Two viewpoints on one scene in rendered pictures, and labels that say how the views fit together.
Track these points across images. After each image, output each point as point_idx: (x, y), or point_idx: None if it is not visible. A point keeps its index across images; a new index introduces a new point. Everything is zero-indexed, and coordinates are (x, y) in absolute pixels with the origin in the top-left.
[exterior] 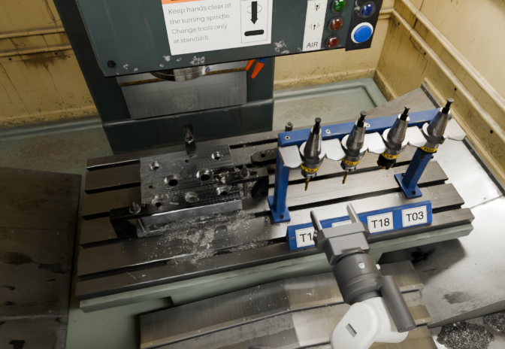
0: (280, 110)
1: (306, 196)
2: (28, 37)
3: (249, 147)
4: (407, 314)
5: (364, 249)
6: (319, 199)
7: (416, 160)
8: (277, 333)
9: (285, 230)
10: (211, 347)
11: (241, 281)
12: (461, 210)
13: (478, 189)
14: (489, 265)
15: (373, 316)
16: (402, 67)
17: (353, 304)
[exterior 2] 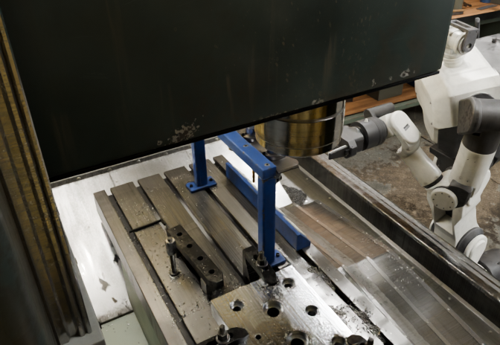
0: None
1: (241, 245)
2: None
3: (181, 311)
4: (385, 103)
5: (349, 126)
6: (241, 235)
7: (201, 154)
8: (367, 274)
9: (290, 253)
10: (409, 325)
11: None
12: (217, 160)
13: (178, 163)
14: (244, 166)
15: (398, 111)
16: None
17: (393, 123)
